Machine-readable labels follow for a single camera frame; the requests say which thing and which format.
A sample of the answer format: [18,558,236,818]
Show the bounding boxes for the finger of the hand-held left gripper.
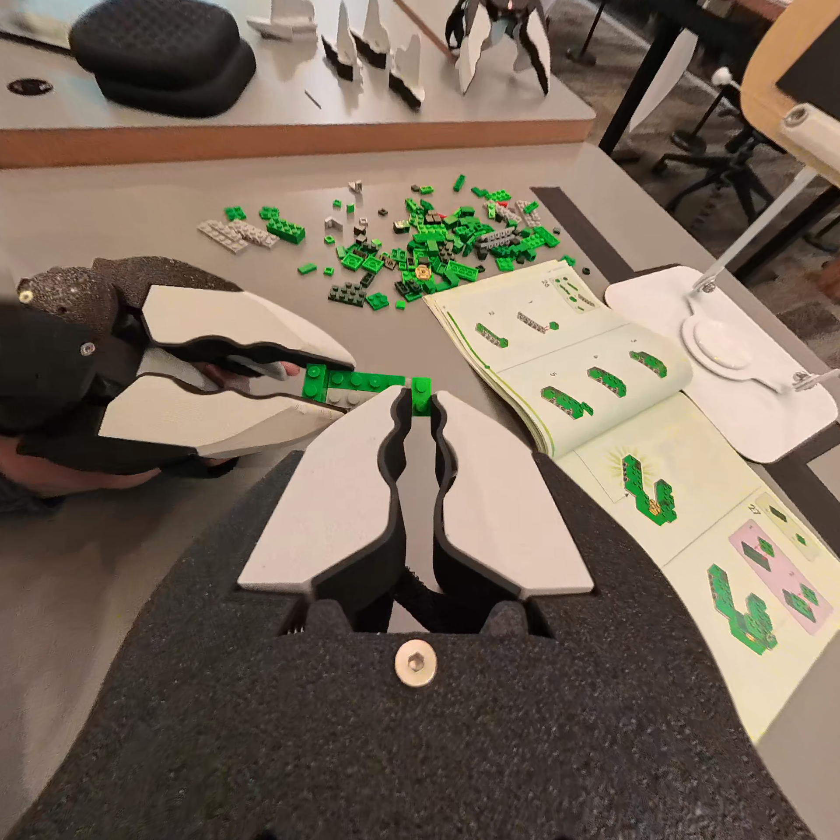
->
[140,284,358,370]
[97,374,347,462]

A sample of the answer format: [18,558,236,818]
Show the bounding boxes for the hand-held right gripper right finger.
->
[430,390,595,599]

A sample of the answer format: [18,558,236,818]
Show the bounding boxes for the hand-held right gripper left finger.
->
[238,385,413,597]

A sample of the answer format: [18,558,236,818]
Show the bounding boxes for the green grey brick assembly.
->
[302,363,414,406]

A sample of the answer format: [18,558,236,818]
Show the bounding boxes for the grey desk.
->
[0,141,840,840]

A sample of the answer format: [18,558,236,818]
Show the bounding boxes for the wood-edged neighbouring desk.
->
[0,0,597,170]

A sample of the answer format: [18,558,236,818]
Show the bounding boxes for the person's left hand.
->
[0,436,238,501]

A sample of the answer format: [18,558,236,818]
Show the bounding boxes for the grey brick plate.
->
[226,220,280,250]
[197,220,249,255]

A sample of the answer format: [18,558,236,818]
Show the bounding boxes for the building instruction booklet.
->
[423,259,840,742]

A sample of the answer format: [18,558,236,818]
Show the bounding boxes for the pile of green bricks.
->
[298,174,592,311]

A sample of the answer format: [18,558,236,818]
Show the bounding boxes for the black foam pads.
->
[69,0,258,119]

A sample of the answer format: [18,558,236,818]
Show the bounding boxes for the spare black white gripper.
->
[445,0,552,96]

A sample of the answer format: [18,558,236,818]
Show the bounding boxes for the black swivel chair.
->
[653,85,782,204]

